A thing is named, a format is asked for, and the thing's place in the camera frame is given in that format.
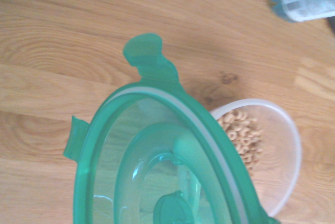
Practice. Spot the clear bowl with cereal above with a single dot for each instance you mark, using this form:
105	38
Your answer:
277	143

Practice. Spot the green round container lid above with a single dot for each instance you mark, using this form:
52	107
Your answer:
157	143

